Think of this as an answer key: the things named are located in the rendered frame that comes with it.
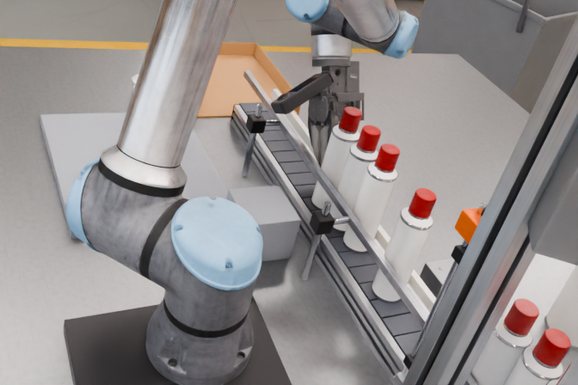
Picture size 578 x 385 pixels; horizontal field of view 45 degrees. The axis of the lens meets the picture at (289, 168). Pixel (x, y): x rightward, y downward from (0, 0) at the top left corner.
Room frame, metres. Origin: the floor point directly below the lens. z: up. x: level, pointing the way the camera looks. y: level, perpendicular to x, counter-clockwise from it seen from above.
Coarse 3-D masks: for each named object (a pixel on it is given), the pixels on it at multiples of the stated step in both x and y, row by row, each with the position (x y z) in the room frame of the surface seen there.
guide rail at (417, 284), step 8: (272, 96) 1.41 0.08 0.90; (296, 120) 1.30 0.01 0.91; (296, 128) 1.30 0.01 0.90; (304, 128) 1.28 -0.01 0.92; (304, 136) 1.26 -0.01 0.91; (312, 152) 1.23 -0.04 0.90; (384, 232) 1.00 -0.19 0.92; (384, 240) 0.98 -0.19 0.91; (384, 248) 0.97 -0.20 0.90; (416, 280) 0.89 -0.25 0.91; (416, 288) 0.89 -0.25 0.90; (424, 288) 0.88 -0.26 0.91; (424, 296) 0.87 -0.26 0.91; (432, 296) 0.86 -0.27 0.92; (424, 304) 0.86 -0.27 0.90; (432, 304) 0.85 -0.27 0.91
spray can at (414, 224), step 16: (416, 192) 0.88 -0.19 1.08; (432, 192) 0.89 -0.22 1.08; (416, 208) 0.87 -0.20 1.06; (432, 208) 0.88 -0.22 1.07; (400, 224) 0.87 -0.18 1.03; (416, 224) 0.86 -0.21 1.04; (432, 224) 0.88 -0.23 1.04; (400, 240) 0.86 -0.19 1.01; (416, 240) 0.86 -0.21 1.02; (384, 256) 0.88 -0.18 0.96; (400, 256) 0.86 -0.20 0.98; (416, 256) 0.87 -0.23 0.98; (400, 272) 0.86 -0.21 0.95; (384, 288) 0.86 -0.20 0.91
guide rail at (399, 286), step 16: (272, 112) 1.24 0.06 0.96; (288, 128) 1.18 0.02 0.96; (304, 160) 1.10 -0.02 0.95; (320, 176) 1.05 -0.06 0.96; (336, 192) 1.01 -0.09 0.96; (352, 224) 0.94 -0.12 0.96; (368, 240) 0.90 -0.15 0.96; (384, 272) 0.84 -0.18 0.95; (400, 288) 0.81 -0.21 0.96; (416, 304) 0.78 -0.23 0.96; (416, 320) 0.76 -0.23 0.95; (464, 384) 0.66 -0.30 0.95
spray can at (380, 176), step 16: (384, 144) 1.00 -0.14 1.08; (384, 160) 0.97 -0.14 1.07; (368, 176) 0.98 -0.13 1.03; (384, 176) 0.97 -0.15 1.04; (368, 192) 0.97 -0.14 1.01; (384, 192) 0.97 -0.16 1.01; (368, 208) 0.97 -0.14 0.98; (384, 208) 0.98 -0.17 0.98; (368, 224) 0.96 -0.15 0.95; (352, 240) 0.97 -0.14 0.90
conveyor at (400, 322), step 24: (288, 144) 1.26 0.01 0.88; (288, 168) 1.17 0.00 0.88; (312, 192) 1.11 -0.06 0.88; (336, 240) 0.99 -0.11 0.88; (360, 264) 0.94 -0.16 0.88; (360, 288) 0.88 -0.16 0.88; (408, 288) 0.91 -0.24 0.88; (384, 312) 0.84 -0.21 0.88; (408, 312) 0.85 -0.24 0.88; (408, 336) 0.80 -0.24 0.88
